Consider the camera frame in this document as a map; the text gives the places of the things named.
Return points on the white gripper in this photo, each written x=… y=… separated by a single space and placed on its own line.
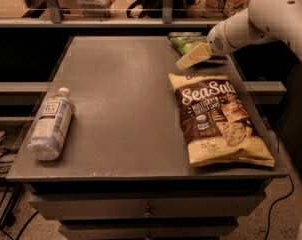
x=217 y=42

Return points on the green jalapeno chip bag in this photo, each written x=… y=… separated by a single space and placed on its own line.
x=185 y=41

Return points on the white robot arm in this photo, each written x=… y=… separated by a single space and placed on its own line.
x=266 y=39

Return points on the black bag background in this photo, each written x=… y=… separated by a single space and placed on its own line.
x=155 y=8

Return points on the sea salt tortilla chip bag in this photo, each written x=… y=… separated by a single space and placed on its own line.
x=216 y=125

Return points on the blue label plastic water bottle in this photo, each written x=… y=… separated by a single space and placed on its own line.
x=47 y=139

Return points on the grey drawer cabinet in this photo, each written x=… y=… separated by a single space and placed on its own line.
x=112 y=214

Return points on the metal shelf rail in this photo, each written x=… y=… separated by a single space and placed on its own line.
x=67 y=14

